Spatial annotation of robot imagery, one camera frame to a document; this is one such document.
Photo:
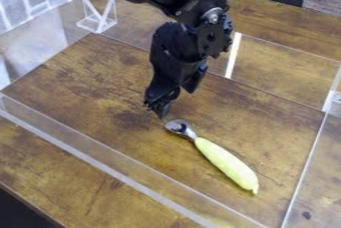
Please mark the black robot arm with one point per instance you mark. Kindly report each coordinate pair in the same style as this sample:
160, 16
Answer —
203, 16

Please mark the green handled metal spoon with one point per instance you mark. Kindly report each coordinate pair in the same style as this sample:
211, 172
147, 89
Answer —
222, 159

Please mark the clear acrylic triangular bracket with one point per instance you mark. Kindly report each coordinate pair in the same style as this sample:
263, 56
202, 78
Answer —
98, 22

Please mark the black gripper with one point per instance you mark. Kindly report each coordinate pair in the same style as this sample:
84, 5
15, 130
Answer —
179, 66

